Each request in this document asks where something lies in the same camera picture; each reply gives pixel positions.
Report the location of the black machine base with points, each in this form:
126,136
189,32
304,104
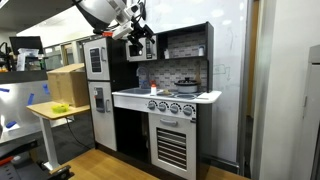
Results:
20,170

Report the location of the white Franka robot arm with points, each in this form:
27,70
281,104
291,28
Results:
100,11

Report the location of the grey storage cabinet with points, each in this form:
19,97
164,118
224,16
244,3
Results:
311,133

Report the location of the white bottle orange cap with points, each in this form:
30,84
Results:
153,90

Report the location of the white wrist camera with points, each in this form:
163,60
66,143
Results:
121,30

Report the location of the wooden side table white leg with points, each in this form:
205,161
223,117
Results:
43,111

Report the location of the small white shaker bottle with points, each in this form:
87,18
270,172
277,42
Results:
166,54

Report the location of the small white cup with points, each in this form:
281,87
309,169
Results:
201,50

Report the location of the black monitor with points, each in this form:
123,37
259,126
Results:
26,43

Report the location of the black white toy kitchen unit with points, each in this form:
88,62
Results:
203,133

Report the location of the grey toy sink basin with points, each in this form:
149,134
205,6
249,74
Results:
136,90

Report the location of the white toy refrigerator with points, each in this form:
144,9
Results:
105,66

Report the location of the grey stove knob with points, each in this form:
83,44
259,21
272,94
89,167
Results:
174,108
187,110
151,105
162,106

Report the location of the blue tape strip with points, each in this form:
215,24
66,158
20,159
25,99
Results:
4,89
11,124
30,98
46,88

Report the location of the fridge door with water dispenser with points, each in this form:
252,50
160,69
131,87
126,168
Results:
105,130

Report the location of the clear plastic container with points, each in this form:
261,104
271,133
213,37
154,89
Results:
25,56

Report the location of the large whiteboard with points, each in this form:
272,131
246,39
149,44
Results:
230,50

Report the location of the large cardboard box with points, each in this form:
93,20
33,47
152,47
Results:
66,86

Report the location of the grey toy faucet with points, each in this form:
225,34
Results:
141,70

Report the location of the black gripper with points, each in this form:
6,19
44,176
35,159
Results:
137,31

